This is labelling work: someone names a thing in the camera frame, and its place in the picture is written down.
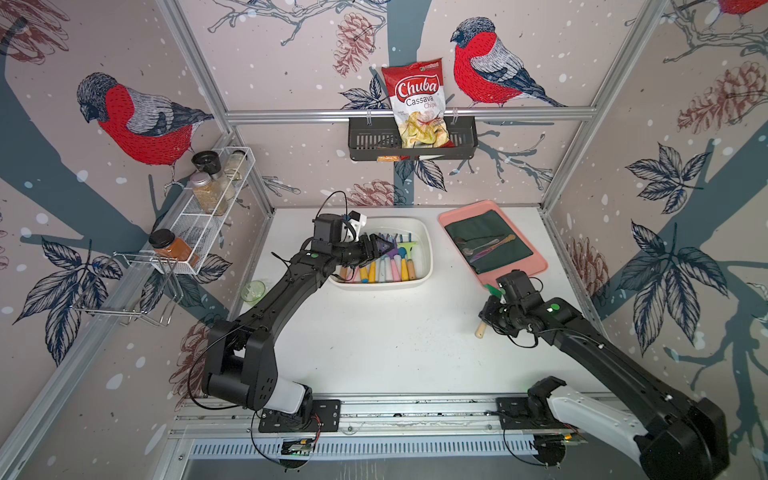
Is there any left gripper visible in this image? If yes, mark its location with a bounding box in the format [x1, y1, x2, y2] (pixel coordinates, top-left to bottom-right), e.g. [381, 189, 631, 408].
[331, 233, 395, 268]

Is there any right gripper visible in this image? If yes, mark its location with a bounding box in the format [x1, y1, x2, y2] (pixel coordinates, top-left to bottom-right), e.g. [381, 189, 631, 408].
[473, 294, 523, 335]

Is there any blue claw rake yellow handle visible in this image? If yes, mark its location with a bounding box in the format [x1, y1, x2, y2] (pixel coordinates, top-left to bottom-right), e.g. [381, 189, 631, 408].
[396, 246, 410, 282]

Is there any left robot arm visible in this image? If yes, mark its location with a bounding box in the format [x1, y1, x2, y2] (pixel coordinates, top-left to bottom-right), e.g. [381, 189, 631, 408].
[201, 234, 395, 414]

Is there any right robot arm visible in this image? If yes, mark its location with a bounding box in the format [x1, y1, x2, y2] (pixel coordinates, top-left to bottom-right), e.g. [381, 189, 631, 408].
[479, 294, 730, 479]

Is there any white storage box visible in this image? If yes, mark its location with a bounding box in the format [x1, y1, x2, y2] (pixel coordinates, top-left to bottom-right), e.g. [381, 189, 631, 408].
[330, 216, 433, 292]

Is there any pink tray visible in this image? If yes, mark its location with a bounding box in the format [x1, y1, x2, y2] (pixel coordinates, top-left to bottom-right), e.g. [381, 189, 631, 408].
[438, 200, 548, 286]

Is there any purple iridescent knife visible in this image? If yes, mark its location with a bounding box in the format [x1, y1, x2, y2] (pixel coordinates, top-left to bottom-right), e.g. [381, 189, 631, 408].
[469, 234, 517, 263]

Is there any dark green cloth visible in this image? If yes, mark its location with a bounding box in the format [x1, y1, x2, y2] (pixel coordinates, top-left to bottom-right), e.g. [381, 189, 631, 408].
[445, 210, 533, 275]

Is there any green plastic cup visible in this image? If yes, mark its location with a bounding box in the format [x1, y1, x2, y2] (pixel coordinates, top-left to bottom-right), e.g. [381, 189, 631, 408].
[240, 280, 267, 305]

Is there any clear spice jar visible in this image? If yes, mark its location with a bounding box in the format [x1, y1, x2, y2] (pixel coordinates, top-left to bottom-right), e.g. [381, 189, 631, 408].
[223, 149, 248, 182]

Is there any Chuba cassava chips bag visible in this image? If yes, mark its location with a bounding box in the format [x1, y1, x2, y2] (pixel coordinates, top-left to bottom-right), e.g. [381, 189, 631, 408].
[382, 59, 452, 149]

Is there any silver lid spice jar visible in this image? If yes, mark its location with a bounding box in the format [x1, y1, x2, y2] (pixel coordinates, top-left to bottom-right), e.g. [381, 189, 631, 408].
[189, 172, 228, 216]

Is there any black lid spice jar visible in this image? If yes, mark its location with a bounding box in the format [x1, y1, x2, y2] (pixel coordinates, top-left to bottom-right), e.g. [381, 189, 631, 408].
[191, 150, 222, 179]

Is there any orange spice jar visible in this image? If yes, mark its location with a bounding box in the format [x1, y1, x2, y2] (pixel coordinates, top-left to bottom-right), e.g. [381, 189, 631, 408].
[148, 229, 193, 262]

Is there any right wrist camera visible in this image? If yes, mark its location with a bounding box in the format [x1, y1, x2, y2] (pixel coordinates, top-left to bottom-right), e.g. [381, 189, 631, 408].
[496, 270, 542, 304]

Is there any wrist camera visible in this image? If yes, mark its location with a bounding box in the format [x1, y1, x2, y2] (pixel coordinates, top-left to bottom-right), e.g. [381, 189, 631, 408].
[313, 211, 367, 244]
[496, 270, 542, 304]

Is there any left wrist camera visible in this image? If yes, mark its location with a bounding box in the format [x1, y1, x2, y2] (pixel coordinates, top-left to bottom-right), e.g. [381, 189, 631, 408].
[313, 211, 367, 244]

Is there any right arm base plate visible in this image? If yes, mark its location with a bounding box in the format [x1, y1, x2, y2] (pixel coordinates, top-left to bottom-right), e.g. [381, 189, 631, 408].
[494, 376, 578, 432]

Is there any black wall basket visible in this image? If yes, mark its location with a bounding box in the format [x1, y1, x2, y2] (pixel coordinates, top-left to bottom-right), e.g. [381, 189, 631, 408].
[348, 116, 479, 161]

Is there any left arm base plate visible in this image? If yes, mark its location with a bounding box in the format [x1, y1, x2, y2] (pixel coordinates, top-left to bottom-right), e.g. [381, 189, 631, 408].
[258, 390, 341, 433]

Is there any white wire spice rack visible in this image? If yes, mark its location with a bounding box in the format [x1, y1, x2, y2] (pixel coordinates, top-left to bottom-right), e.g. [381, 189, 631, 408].
[142, 146, 254, 283]

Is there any wire cup holder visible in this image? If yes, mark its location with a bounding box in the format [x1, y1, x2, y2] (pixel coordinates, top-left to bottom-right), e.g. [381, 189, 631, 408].
[69, 251, 184, 327]

